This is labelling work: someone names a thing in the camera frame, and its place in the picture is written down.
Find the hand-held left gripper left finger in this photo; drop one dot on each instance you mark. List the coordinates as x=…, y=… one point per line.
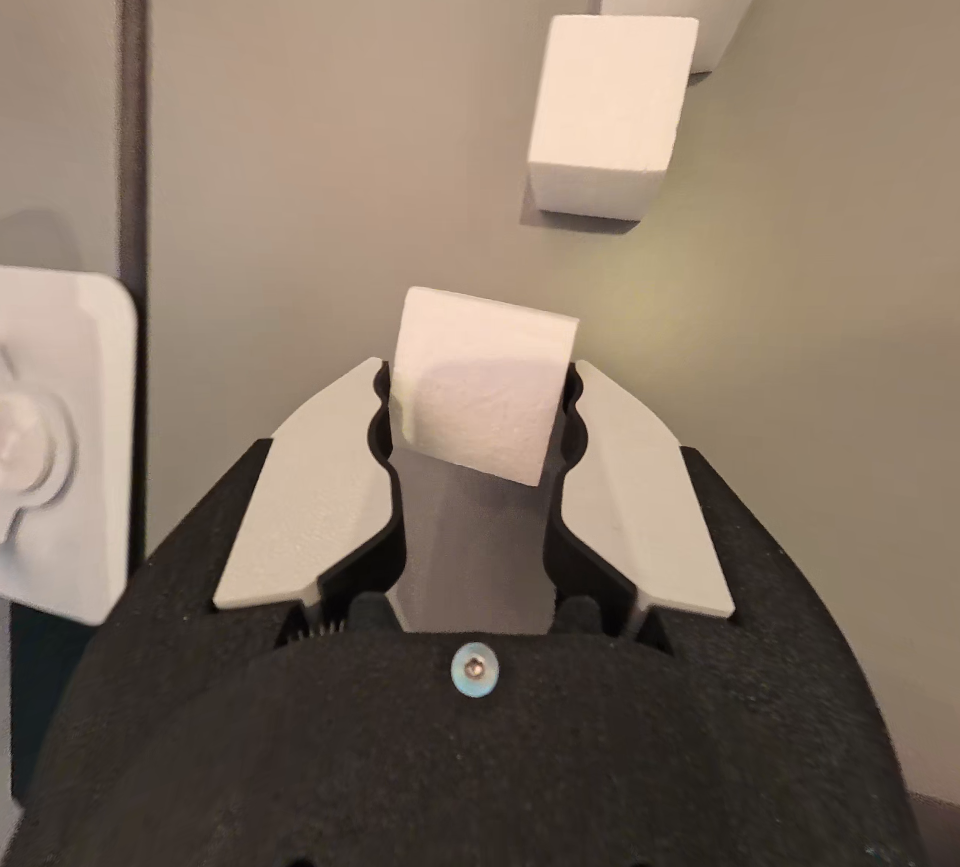
x=315, y=499

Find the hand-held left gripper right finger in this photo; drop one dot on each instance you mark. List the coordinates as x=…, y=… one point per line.
x=637, y=507

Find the white and wooden document stand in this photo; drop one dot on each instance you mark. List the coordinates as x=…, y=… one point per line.
x=67, y=447

